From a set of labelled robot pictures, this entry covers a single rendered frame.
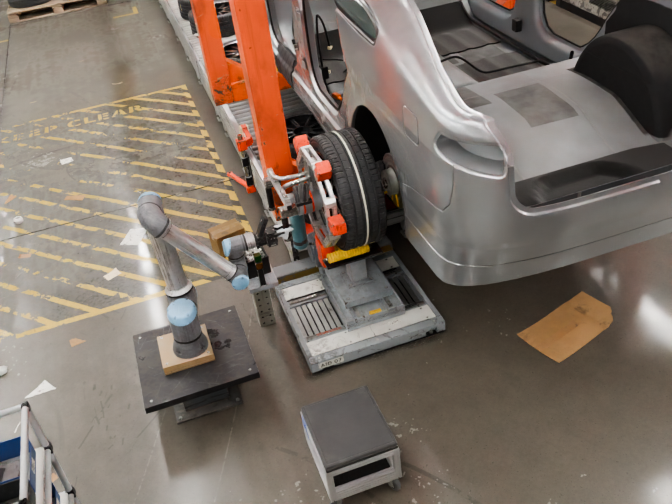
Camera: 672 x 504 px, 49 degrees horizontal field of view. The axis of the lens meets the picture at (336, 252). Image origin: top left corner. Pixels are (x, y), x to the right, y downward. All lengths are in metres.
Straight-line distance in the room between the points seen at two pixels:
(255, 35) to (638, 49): 2.08
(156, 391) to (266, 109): 1.64
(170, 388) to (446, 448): 1.43
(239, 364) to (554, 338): 1.77
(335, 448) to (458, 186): 1.28
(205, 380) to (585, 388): 1.98
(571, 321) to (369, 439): 1.60
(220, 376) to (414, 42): 1.92
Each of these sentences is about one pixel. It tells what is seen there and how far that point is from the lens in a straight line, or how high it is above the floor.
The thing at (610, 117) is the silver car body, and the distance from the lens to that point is 4.50.
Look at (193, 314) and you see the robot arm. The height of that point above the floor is 0.59.
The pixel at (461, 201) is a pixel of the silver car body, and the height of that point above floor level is 1.27.
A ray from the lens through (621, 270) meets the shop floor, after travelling 4.93.
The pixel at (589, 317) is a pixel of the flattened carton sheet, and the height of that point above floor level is 0.01.
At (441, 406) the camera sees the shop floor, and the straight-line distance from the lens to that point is 4.00.
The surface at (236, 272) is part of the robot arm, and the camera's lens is 3.80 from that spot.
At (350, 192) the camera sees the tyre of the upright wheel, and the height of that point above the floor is 1.00.
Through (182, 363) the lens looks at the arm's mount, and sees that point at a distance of 3.99.
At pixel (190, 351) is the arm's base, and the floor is 0.39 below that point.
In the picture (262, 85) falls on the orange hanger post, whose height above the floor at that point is 1.40.
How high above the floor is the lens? 2.97
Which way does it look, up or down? 36 degrees down
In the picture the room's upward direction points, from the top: 8 degrees counter-clockwise
